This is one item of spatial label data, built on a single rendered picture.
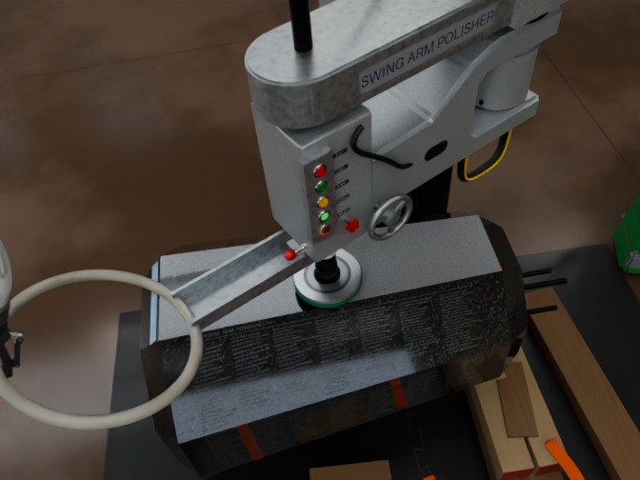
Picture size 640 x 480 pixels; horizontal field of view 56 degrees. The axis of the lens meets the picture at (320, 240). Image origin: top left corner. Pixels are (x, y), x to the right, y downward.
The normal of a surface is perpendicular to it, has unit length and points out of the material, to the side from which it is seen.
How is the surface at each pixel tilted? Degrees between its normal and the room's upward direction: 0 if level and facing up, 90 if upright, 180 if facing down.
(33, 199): 0
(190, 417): 45
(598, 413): 0
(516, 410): 0
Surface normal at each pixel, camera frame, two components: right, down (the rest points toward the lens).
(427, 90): -0.57, -0.17
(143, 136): -0.07, -0.63
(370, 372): 0.08, 0.09
